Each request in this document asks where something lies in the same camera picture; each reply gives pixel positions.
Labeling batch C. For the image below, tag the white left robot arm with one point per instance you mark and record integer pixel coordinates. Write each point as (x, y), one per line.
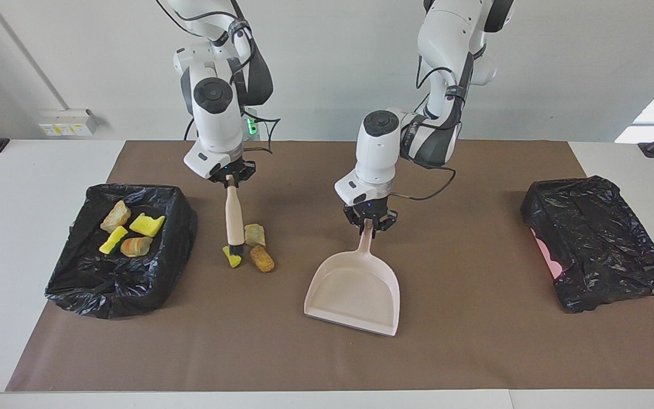
(378, 153)

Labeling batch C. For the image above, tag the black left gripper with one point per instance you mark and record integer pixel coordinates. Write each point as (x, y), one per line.
(369, 210)

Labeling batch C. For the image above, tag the black plastic trash bag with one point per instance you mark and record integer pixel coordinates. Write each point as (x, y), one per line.
(122, 284)
(599, 238)

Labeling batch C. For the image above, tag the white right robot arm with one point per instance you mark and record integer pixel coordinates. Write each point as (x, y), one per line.
(213, 125)

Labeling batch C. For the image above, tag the beige hand brush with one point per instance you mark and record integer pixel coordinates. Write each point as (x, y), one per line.
(234, 218)

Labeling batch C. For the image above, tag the brown table mat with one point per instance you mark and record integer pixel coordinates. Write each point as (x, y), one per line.
(474, 352)

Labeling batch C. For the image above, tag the beige plastic dustpan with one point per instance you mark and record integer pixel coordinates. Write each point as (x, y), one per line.
(355, 289)

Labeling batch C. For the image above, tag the small yellow sponge piece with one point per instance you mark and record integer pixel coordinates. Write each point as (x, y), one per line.
(234, 260)

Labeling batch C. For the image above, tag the white wall socket box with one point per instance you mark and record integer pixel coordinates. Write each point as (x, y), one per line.
(68, 122)

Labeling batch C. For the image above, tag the pink plastic bin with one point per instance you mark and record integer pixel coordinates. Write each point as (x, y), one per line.
(543, 247)

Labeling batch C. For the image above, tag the brown fried croquette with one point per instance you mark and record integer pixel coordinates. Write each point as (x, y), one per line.
(261, 259)

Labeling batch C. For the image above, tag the yellow green scrub sponge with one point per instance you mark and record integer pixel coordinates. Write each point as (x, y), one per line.
(112, 241)

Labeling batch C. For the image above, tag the striped croissant bread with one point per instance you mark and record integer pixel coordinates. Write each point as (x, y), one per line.
(135, 247)

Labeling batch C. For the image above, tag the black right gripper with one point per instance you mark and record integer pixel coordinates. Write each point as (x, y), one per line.
(233, 170)

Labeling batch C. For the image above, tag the large yellow sponge piece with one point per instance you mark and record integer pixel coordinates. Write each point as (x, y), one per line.
(146, 225)

